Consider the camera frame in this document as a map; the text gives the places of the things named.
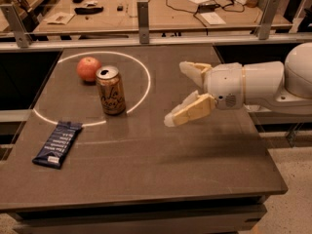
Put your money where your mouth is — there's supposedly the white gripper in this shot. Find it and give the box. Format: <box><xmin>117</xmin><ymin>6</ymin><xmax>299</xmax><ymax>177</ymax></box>
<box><xmin>164</xmin><ymin>61</ymin><xmax>244</xmax><ymax>127</ymax></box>

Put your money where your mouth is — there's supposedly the orange LaCroix soda can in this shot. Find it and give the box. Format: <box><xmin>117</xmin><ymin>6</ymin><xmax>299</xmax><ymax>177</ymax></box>
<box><xmin>96</xmin><ymin>65</ymin><xmax>126</xmax><ymax>115</ymax></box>

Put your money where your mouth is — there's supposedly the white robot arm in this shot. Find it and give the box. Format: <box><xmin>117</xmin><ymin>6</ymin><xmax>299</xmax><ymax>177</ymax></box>
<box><xmin>164</xmin><ymin>43</ymin><xmax>312</xmax><ymax>127</ymax></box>

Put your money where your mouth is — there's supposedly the white card on table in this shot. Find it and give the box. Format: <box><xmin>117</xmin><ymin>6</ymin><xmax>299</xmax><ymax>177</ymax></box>
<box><xmin>201</xmin><ymin>12</ymin><xmax>225</xmax><ymax>25</ymax></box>

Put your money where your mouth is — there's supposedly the black power adapter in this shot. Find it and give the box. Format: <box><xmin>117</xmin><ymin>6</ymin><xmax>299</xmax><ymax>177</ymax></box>
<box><xmin>198</xmin><ymin>3</ymin><xmax>219</xmax><ymax>13</ymax></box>

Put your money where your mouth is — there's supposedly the red apple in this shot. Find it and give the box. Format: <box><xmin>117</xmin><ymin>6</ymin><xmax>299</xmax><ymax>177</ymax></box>
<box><xmin>76</xmin><ymin>57</ymin><xmax>101</xmax><ymax>82</ymax></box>

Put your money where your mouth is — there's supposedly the black handheld device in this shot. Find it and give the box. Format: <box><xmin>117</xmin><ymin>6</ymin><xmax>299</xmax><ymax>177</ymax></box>
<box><xmin>74</xmin><ymin>7</ymin><xmax>104</xmax><ymax>15</ymax></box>

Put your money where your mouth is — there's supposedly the brown envelope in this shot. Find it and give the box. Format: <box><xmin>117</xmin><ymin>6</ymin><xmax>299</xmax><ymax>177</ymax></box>
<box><xmin>45</xmin><ymin>12</ymin><xmax>74</xmax><ymax>25</ymax></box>

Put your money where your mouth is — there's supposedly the dark blue snack bar wrapper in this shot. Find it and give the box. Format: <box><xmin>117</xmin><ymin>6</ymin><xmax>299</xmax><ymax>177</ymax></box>
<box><xmin>32</xmin><ymin>121</ymin><xmax>82</xmax><ymax>169</ymax></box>

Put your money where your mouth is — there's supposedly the horizontal metal rail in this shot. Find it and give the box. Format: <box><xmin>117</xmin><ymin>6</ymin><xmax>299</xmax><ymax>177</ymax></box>
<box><xmin>0</xmin><ymin>33</ymin><xmax>312</xmax><ymax>53</ymax></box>

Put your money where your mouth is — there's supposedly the black cable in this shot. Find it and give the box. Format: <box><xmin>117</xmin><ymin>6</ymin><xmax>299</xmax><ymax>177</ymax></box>
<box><xmin>164</xmin><ymin>0</ymin><xmax>245</xmax><ymax>28</ymax></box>

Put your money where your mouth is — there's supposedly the middle metal rail bracket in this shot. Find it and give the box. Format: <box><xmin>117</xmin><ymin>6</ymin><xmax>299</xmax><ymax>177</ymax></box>
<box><xmin>136</xmin><ymin>1</ymin><xmax>149</xmax><ymax>44</ymax></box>

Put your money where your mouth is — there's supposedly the metal rail bracket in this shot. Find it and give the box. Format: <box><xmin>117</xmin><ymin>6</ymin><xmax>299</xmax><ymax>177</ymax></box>
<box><xmin>0</xmin><ymin>4</ymin><xmax>32</xmax><ymax>48</ymax></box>
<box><xmin>254</xmin><ymin>0</ymin><xmax>280</xmax><ymax>40</ymax></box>
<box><xmin>136</xmin><ymin>1</ymin><xmax>149</xmax><ymax>44</ymax></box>

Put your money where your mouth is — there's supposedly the right metal rail bracket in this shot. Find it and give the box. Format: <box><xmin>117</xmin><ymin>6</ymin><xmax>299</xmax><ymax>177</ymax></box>
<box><xmin>254</xmin><ymin>0</ymin><xmax>280</xmax><ymax>40</ymax></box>

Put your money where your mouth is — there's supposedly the left metal rail bracket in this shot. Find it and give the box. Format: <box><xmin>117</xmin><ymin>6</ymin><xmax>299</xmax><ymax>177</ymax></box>
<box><xmin>0</xmin><ymin>4</ymin><xmax>32</xmax><ymax>48</ymax></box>

